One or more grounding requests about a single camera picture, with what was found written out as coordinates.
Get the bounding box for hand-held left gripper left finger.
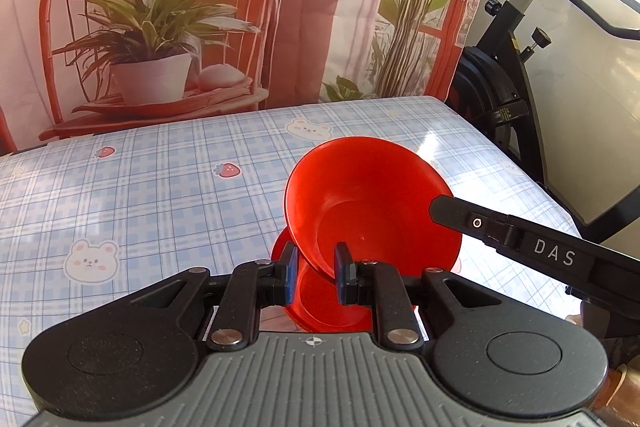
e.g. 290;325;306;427
125;241;301;354

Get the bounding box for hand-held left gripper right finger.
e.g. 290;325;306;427
334;241;503;354

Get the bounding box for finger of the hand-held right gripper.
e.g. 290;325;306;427
429;194;507;254

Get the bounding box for red plastic bowl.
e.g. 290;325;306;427
270;227;416;334
284;136;463;294

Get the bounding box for orange square plate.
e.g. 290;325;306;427
590;357;640;427

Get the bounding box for black exercise bike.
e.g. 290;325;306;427
447;0;640;188

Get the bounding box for blue plaid tablecloth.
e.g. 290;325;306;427
0;96;640;427

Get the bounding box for printed room backdrop cloth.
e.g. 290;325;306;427
0;0;501;158

